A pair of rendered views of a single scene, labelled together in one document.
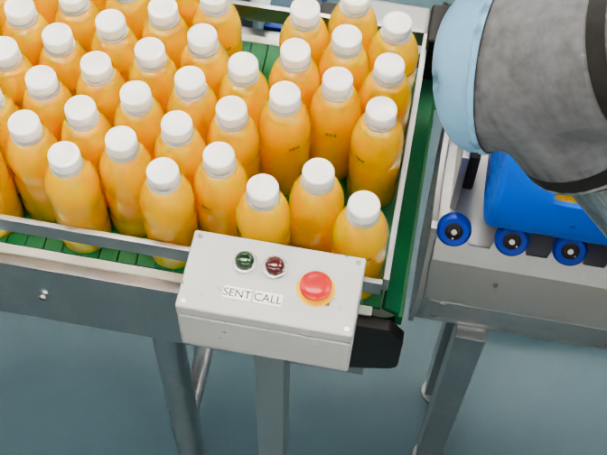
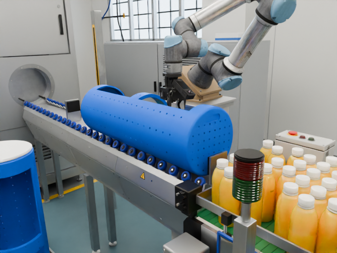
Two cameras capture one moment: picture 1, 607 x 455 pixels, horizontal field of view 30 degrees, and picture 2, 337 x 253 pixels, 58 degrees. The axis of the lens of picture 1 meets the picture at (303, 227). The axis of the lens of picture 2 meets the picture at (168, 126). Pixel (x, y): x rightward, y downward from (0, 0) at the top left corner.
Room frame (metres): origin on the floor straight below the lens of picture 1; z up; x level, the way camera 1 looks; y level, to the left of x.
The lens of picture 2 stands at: (1.81, 0.37, 1.50)
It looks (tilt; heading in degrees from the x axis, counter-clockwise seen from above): 16 degrees down; 221
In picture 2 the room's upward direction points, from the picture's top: 1 degrees counter-clockwise
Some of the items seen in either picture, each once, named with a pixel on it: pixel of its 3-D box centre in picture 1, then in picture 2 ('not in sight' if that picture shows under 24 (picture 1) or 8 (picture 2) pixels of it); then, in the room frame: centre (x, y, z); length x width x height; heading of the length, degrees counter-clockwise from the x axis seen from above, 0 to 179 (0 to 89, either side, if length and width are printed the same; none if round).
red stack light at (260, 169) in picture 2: not in sight; (248, 166); (1.25, 0.11, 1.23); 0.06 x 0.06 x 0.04
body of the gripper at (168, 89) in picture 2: not in sight; (172, 87); (0.80, -0.47, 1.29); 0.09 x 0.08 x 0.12; 81
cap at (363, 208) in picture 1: (363, 208); (268, 143); (0.69, -0.07, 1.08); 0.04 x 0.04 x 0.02
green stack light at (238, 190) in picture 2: not in sight; (247, 185); (1.25, 0.11, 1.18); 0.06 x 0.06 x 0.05
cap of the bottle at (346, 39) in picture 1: (346, 39); not in sight; (0.94, -0.05, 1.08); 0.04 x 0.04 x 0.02
